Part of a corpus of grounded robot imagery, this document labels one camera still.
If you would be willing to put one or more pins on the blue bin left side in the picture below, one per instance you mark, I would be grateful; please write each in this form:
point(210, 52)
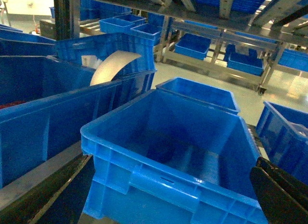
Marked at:
point(45, 101)

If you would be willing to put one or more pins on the blue bin behind left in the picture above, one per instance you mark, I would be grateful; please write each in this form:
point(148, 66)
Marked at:
point(201, 93)

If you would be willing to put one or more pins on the blue plastic bin left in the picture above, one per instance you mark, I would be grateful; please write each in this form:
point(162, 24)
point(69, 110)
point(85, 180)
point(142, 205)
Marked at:
point(164, 159)

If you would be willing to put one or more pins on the distant blue bin right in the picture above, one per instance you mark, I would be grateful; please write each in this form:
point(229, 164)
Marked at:
point(250, 63)

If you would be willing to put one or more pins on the distant blue bin left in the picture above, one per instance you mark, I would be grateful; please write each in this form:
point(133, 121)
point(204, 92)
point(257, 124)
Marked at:
point(148, 31)

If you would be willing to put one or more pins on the curved grey sheet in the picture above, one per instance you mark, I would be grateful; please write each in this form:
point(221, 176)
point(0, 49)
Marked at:
point(106, 70)

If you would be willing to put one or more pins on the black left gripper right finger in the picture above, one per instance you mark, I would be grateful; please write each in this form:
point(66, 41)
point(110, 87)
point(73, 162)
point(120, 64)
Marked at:
point(282, 197)

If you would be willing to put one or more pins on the blue plastic bin front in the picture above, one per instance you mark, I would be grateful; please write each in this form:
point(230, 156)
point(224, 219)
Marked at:
point(283, 132)

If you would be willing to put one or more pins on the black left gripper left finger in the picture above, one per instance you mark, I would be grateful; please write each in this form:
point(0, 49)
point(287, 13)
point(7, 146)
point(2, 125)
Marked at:
point(59, 199)

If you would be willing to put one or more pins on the distant blue bin middle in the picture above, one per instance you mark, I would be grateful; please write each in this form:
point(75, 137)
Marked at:
point(193, 46)

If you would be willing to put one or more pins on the steel shelf rack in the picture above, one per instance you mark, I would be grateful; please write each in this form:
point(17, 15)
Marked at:
point(277, 20)

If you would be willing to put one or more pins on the tilted blue bin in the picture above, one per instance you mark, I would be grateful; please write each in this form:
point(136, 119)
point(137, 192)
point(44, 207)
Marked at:
point(104, 45)

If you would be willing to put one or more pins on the blue plastic bin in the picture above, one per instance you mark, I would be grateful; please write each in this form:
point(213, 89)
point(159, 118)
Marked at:
point(164, 159)
point(283, 132)

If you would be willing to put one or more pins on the distant blue bin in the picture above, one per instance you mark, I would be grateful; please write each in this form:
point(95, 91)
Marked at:
point(148, 31)
point(193, 46)
point(250, 63)

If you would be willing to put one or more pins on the distant steel cart rack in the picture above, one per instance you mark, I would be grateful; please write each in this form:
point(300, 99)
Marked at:
point(276, 55)

